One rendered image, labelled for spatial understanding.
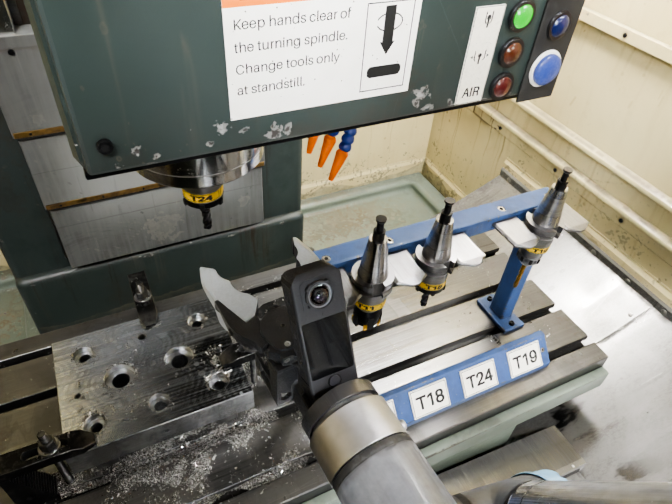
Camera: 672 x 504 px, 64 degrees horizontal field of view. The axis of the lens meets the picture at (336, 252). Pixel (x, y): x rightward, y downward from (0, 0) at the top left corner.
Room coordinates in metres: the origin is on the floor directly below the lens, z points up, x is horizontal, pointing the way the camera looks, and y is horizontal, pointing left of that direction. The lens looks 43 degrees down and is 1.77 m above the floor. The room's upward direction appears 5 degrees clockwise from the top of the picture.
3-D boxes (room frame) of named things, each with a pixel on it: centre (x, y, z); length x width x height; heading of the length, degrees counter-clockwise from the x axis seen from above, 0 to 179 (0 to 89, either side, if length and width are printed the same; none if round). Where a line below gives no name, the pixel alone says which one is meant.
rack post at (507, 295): (0.79, -0.37, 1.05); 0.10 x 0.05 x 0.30; 29
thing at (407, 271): (0.58, -0.10, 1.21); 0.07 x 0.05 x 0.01; 29
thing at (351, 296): (0.52, -0.01, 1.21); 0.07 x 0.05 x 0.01; 29
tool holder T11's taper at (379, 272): (0.55, -0.06, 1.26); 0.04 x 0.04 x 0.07
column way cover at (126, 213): (0.93, 0.39, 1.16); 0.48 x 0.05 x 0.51; 119
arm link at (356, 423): (0.23, -0.03, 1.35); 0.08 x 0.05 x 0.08; 123
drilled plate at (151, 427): (0.52, 0.30, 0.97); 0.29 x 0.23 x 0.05; 119
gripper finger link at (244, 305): (0.35, 0.11, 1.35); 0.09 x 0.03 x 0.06; 58
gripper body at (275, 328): (0.29, 0.01, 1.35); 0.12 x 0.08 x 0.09; 33
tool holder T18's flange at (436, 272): (0.60, -0.15, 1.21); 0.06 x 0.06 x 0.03
